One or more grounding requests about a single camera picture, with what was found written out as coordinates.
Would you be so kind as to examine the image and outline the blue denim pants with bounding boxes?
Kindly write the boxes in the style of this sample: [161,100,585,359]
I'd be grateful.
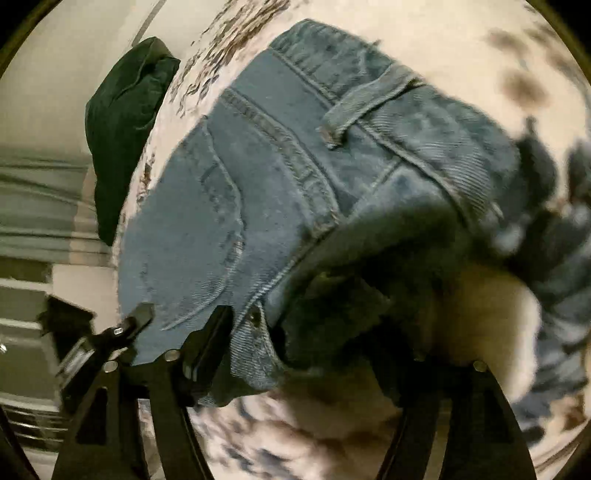
[115,18,591,416]

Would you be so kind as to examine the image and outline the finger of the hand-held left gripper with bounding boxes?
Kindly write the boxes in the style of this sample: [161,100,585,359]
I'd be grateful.
[39,295,96,346]
[55,303,155,398]

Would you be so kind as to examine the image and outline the floral blanket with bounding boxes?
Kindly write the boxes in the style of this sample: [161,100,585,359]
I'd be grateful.
[115,0,591,480]

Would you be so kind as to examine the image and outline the dark green blanket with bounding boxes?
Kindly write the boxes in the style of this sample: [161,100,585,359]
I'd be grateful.
[85,37,181,247]

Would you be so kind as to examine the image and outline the grey green curtain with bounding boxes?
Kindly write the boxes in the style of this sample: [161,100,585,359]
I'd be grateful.
[0,152,112,268]

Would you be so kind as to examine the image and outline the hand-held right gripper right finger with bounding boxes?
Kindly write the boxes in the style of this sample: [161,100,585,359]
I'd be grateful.
[376,355,537,480]

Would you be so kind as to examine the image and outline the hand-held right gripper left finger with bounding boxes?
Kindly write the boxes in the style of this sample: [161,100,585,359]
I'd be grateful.
[50,305,234,480]

